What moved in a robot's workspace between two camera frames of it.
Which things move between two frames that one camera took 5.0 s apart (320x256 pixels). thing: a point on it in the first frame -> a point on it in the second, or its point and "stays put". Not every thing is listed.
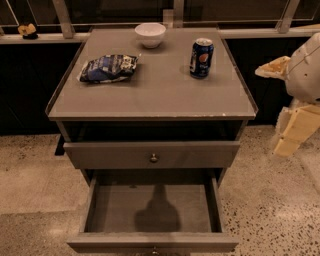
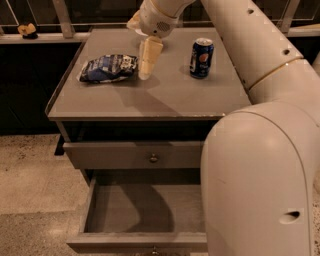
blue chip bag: x=109 y=68 stays put
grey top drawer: x=144 y=155 stays put
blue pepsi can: x=201 y=58 stays put
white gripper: x=306 y=75 -> x=154 y=19
